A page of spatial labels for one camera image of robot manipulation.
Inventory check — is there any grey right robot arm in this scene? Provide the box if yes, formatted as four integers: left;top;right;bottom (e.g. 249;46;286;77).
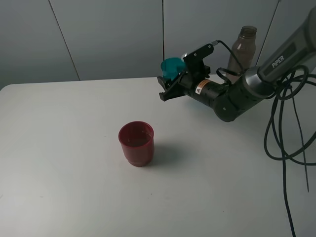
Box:
158;8;316;122

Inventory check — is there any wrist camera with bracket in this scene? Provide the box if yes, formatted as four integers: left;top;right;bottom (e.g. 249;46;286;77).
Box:
181;40;218;75

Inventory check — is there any brown translucent plastic bottle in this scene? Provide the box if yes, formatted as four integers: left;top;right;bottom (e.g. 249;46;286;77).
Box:
227;26;257;73

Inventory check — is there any black looping cable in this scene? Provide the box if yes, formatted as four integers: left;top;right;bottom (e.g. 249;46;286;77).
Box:
214;39;316;237

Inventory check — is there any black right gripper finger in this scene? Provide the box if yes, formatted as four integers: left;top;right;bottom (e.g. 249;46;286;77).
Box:
157;77;172;91

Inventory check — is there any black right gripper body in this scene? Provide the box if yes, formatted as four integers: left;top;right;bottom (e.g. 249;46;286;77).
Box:
159;67;209;101

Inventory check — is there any teal translucent plastic cup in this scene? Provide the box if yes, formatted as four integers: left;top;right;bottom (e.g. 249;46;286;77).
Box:
160;57;186;80

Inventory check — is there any red plastic cup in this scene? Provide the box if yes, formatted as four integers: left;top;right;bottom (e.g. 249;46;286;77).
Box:
118;121;155;167

